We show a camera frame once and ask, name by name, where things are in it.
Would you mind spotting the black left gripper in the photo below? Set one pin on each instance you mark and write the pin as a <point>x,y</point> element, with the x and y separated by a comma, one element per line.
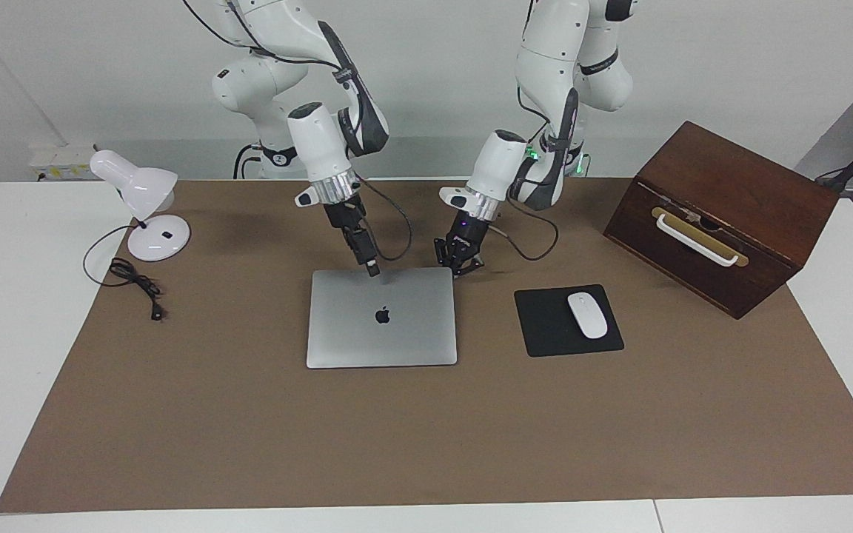
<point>467,233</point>

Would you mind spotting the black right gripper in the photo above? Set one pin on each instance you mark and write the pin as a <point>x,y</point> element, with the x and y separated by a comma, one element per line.
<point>343,215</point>

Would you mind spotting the silver Apple laptop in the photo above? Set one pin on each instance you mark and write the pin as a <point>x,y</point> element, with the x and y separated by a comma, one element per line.
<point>382,333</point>

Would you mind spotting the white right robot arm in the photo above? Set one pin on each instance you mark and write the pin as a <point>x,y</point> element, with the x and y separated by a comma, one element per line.
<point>319,148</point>

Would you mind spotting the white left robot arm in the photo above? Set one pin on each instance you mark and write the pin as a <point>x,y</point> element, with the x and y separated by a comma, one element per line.
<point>545,59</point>

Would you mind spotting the black mouse pad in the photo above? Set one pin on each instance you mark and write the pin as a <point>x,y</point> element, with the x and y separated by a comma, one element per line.
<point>545,329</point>

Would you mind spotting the white computer mouse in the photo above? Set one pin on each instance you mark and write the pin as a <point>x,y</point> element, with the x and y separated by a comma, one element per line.
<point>588,314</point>

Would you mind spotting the brown table mat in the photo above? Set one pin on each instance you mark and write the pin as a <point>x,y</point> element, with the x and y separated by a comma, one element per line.
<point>426,429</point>

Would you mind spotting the white desk lamp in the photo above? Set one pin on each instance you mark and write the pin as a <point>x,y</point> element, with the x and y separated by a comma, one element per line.
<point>138,181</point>

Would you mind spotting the dark brown wooden box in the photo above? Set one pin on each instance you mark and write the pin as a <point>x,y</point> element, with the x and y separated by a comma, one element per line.
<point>737,178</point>

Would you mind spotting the white power strip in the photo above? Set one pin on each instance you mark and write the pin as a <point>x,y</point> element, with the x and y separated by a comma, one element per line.
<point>64,163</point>

